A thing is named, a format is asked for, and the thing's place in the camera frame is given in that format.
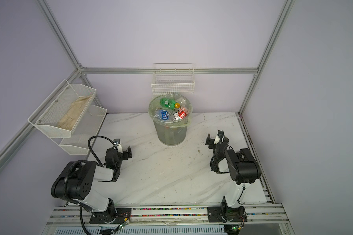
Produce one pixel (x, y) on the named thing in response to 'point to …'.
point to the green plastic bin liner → (154, 105)
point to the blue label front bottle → (162, 114)
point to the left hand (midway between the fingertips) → (121, 147)
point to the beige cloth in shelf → (77, 107)
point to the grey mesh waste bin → (170, 132)
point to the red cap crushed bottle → (182, 113)
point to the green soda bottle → (169, 103)
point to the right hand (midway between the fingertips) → (216, 133)
